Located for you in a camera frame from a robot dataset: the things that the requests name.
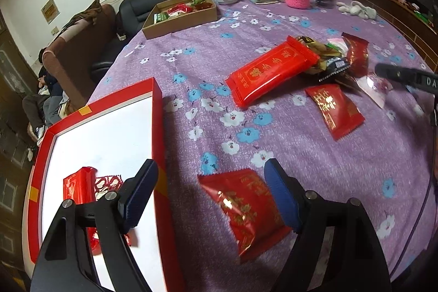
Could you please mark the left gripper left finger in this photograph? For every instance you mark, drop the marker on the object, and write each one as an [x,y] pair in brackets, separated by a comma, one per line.
[65,261]

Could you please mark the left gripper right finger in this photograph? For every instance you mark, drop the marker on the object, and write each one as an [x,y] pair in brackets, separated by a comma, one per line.
[336,248]

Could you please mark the white pink snack packet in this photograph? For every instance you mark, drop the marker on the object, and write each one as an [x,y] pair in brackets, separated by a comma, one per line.
[371,85]

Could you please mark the red gold-lettered snack packet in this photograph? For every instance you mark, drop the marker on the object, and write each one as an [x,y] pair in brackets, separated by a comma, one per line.
[357,55]

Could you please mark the red white patterned packet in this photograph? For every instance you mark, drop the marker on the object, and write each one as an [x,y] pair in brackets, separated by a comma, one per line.
[85,186]

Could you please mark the red gold floral packet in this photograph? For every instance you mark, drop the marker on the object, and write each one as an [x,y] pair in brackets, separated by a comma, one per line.
[253,215]

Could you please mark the red square snack packet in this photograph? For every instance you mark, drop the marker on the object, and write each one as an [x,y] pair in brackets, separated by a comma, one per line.
[340,114]

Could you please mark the dark purple plum packet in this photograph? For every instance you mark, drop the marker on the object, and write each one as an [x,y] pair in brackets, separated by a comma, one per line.
[334,66]

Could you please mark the gold brown snack packet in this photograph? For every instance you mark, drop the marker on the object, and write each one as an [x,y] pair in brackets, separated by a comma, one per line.
[319,49]

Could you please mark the long red snack pack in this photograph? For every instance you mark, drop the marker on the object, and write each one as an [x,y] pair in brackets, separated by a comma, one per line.
[265,73]

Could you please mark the green snack packet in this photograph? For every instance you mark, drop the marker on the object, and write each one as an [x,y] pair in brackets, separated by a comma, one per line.
[332,47]

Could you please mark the wooden sideboard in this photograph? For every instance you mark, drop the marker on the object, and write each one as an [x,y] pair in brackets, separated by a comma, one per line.
[415,22]

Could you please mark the white gloves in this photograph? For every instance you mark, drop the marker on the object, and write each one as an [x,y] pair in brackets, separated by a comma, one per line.
[356,8]

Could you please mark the red gift box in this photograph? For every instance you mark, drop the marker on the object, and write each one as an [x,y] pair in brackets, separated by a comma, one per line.
[114,135]

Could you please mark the seated person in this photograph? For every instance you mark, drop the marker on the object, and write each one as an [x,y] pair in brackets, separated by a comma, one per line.
[42,107]

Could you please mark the purple floral tablecloth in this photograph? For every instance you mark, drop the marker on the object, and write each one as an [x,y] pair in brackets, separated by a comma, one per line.
[385,162]

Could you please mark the brown armchair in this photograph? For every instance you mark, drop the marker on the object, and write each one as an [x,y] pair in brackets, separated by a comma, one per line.
[81,42]

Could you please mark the brown cardboard snack tray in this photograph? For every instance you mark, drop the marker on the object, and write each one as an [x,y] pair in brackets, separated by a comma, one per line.
[174,15]

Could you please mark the small wall plaque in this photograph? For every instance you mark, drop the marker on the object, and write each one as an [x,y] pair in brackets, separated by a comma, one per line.
[50,11]

